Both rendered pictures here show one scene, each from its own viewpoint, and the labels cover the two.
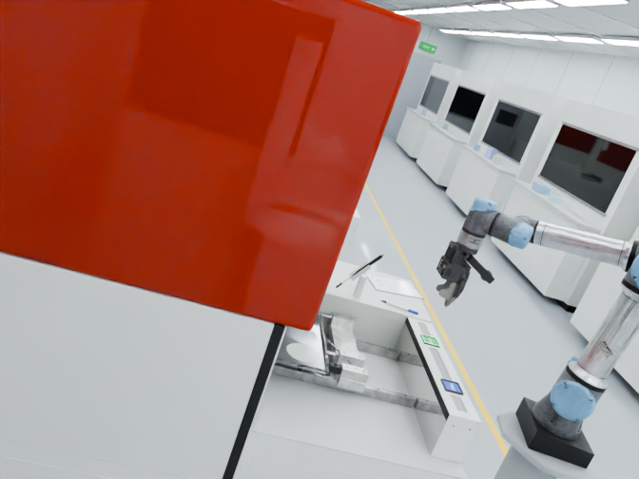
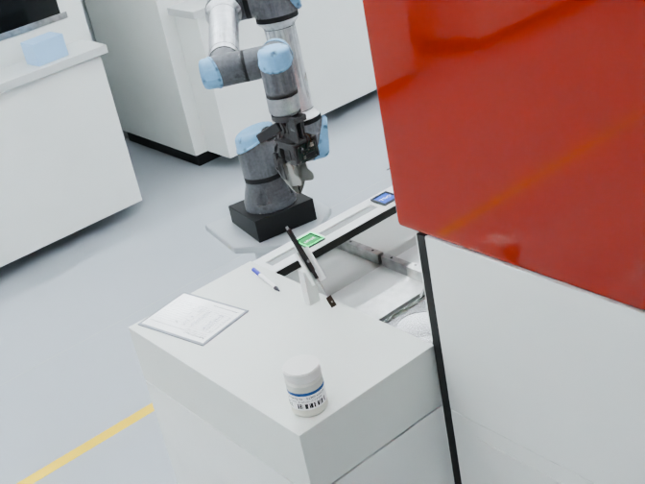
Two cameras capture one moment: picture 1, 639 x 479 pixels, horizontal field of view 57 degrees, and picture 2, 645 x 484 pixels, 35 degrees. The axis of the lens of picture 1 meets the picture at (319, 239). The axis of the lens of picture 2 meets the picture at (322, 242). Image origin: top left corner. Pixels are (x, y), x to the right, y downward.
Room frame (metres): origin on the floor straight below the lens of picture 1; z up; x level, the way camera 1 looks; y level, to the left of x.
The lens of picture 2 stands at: (2.69, 1.60, 2.10)
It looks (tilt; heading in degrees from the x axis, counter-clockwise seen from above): 27 degrees down; 245
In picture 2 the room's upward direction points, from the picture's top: 11 degrees counter-clockwise
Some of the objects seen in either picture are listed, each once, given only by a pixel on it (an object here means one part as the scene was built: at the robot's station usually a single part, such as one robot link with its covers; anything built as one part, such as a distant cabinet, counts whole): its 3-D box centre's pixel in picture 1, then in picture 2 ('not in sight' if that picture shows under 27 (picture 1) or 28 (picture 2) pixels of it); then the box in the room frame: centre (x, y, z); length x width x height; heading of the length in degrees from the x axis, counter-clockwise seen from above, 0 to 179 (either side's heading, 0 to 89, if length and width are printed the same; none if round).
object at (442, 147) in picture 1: (470, 133); not in sight; (11.02, -1.94, 1.00); 1.80 x 1.08 x 2.00; 10
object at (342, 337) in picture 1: (344, 353); (401, 298); (1.69, -0.20, 0.87); 0.36 x 0.08 x 0.03; 10
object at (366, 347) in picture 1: (328, 336); not in sight; (1.81, -0.14, 0.84); 0.50 x 0.02 x 0.03; 100
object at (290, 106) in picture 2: (470, 239); (285, 103); (1.77, -0.44, 1.33); 0.08 x 0.08 x 0.05
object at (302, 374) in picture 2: not in sight; (305, 385); (2.11, 0.14, 1.01); 0.07 x 0.07 x 0.10
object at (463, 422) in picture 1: (431, 381); (351, 244); (1.65, -0.47, 0.89); 0.55 x 0.09 x 0.14; 10
